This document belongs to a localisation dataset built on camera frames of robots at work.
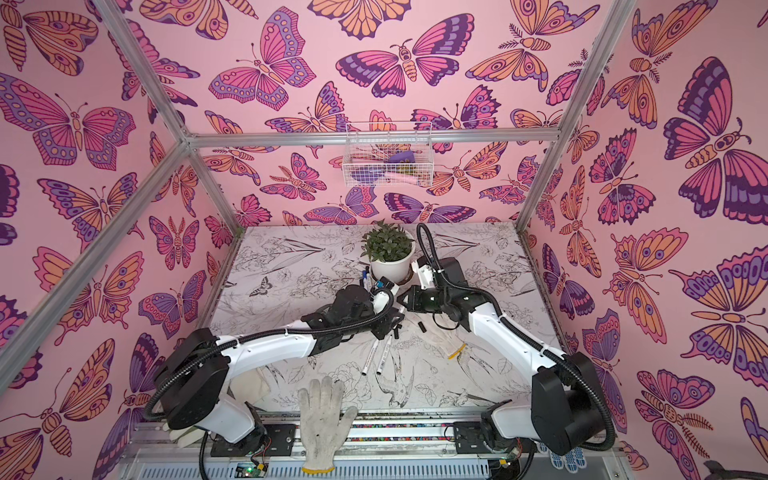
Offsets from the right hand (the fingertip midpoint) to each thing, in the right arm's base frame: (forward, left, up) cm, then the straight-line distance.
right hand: (399, 295), depth 81 cm
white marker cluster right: (-10, +4, -16) cm, 20 cm away
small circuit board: (-38, +36, -19) cm, 56 cm away
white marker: (+18, +12, -16) cm, 26 cm away
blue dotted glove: (-35, -40, -17) cm, 56 cm away
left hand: (-4, -1, -2) cm, 5 cm away
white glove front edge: (-28, +19, -16) cm, 38 cm away
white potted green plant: (+16, +3, +1) cm, 16 cm away
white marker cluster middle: (-12, +9, -15) cm, 21 cm away
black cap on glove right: (-2, -7, -16) cm, 17 cm away
